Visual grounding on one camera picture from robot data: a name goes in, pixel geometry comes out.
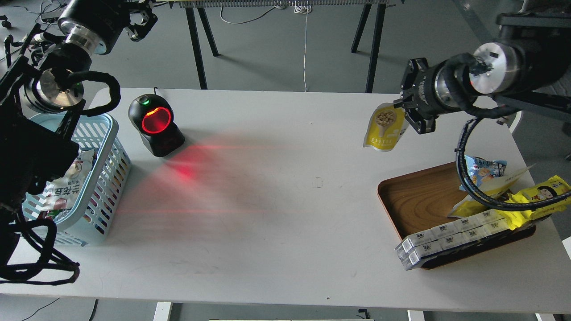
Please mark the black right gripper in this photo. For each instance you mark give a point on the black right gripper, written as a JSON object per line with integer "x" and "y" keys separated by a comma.
{"x": 419, "y": 99}

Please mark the yellow white flat pouch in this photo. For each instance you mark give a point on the yellow white flat pouch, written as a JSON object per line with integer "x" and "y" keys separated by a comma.
{"x": 494, "y": 188}

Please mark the black trestle table frame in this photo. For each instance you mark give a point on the black trestle table frame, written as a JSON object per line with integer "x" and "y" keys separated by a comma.
{"x": 274, "y": 32}

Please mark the yellow white nut snack pouch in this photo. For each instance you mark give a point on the yellow white nut snack pouch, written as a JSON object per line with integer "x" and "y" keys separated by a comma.
{"x": 386, "y": 126}

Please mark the brown wooden tray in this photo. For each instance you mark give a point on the brown wooden tray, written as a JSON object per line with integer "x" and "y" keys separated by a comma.
{"x": 419, "y": 201}

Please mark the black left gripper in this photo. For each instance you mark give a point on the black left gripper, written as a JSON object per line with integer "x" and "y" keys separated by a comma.
{"x": 95, "y": 25}

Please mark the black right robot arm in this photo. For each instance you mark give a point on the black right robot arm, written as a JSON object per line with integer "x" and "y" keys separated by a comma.
{"x": 499, "y": 79}

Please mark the blue snack bag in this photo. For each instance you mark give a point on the blue snack bag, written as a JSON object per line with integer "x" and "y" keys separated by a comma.
{"x": 480, "y": 170}

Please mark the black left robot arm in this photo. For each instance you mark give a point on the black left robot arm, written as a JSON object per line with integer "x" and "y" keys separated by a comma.
{"x": 47, "y": 87}

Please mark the white boxed snack pack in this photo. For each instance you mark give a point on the white boxed snack pack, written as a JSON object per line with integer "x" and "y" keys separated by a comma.
{"x": 426, "y": 246}

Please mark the black barcode scanner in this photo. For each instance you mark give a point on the black barcode scanner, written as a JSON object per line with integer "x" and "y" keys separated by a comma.
{"x": 153, "y": 117}

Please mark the light blue plastic basket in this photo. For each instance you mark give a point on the light blue plastic basket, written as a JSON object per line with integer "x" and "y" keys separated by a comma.
{"x": 89, "y": 220}

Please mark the red white snack bag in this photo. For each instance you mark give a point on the red white snack bag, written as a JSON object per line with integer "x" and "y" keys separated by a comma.
{"x": 62, "y": 194}

